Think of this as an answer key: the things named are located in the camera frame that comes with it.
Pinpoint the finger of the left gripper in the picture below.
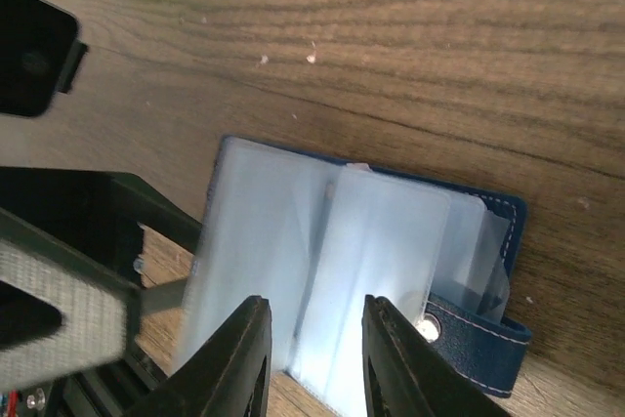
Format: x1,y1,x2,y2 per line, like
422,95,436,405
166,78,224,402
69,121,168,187
1,167,201,286
1,211,141,383

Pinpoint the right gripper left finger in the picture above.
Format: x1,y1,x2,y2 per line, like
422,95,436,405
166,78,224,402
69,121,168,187
125,296,272,417

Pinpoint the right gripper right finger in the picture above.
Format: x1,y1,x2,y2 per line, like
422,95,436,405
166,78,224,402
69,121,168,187
362,295,508,417

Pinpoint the blue leather card holder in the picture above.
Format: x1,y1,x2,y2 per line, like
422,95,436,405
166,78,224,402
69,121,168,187
175,137,531,416

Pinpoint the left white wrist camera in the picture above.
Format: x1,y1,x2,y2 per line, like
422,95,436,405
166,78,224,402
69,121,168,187
0,0,89,118

